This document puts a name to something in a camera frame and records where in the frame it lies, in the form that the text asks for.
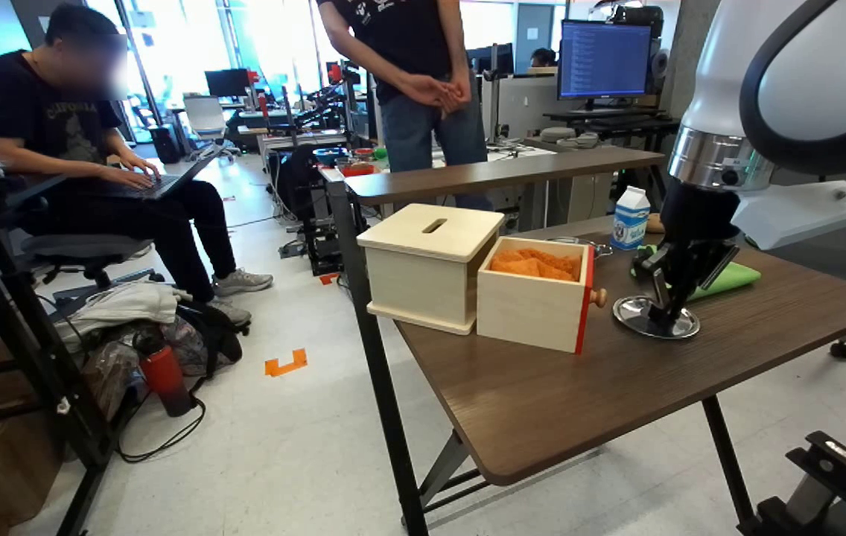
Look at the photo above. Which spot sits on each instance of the shiny steel pot lid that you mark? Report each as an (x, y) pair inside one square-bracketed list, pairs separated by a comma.
[(656, 323)]

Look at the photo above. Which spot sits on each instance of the black metal rack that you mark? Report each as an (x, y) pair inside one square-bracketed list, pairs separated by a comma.
[(54, 377)]

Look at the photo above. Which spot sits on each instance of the red water bottle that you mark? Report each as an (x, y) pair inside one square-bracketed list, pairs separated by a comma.
[(164, 377)]

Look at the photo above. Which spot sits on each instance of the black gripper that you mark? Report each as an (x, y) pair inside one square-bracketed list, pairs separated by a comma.
[(697, 237)]

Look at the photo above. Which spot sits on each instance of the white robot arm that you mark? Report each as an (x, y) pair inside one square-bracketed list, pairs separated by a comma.
[(760, 151)]

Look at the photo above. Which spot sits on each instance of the green folded cloth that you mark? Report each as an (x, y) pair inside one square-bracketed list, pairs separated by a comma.
[(727, 280)]

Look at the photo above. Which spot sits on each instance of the black backpack on floor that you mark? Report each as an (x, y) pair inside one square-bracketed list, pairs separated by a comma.
[(215, 328)]

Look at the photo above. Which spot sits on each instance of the standing person dark shirt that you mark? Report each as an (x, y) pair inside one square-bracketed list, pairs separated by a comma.
[(414, 51)]

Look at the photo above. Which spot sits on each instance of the wooden box with red drawer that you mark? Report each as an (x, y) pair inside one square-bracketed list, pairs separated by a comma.
[(455, 268)]

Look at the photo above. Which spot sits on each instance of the orange tape floor marker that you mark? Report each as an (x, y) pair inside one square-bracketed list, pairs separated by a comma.
[(279, 367)]

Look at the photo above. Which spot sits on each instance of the seated person with laptop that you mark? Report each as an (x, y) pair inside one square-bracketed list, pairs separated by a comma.
[(58, 125)]

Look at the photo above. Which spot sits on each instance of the white plastic bottle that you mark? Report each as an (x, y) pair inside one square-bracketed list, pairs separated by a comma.
[(629, 219)]

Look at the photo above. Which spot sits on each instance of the grey background desk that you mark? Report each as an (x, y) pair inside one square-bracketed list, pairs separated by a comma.
[(492, 173)]

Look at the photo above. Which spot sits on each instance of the computer monitor blue screen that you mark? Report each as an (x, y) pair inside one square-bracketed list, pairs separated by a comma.
[(604, 61)]

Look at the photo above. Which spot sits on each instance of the black tripod base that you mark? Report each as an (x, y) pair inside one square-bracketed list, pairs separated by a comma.
[(817, 507)]

